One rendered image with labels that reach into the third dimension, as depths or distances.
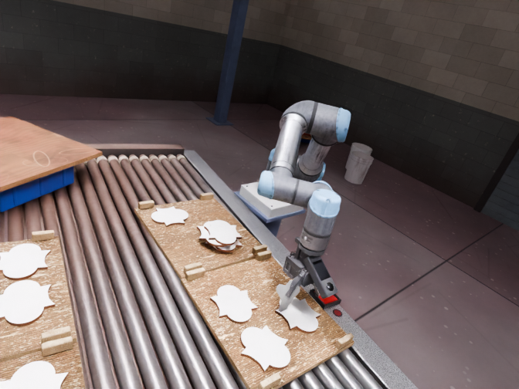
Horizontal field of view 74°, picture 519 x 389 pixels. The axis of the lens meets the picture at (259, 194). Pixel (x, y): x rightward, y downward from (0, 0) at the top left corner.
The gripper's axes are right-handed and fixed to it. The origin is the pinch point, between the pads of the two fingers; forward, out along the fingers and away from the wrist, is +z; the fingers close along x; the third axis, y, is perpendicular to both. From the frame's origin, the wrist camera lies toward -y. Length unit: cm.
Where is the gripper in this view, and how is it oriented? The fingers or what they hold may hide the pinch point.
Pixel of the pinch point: (300, 306)
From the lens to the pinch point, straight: 106.6
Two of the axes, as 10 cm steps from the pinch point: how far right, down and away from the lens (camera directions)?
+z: -1.9, 9.0, 4.0
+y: -5.8, -4.3, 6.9
